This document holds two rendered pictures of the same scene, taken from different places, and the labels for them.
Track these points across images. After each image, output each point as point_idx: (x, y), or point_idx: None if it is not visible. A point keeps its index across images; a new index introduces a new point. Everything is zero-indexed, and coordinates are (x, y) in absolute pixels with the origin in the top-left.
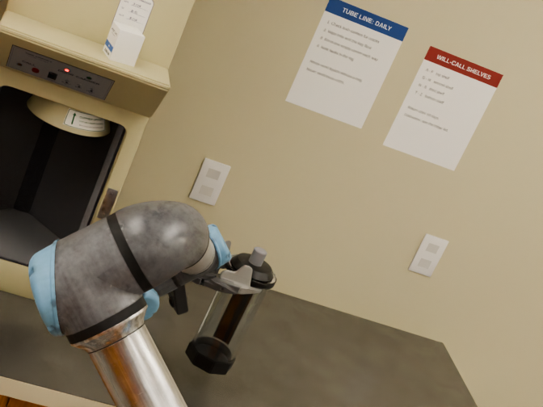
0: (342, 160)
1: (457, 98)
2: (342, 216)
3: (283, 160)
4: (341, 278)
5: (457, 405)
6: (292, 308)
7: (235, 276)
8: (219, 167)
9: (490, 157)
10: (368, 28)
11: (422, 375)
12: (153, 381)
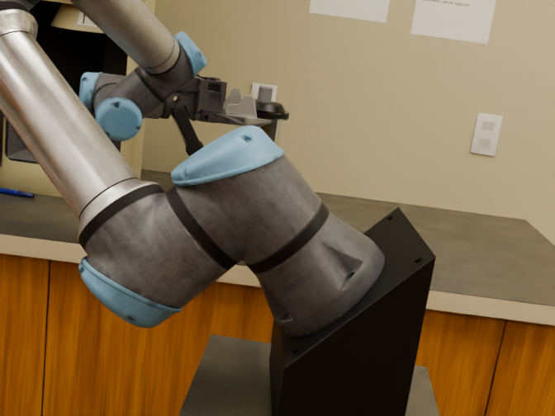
0: (377, 57)
1: None
2: (391, 112)
3: (322, 69)
4: (408, 174)
5: (538, 251)
6: (362, 204)
7: (239, 108)
8: None
9: (519, 21)
10: None
11: (499, 235)
12: (34, 78)
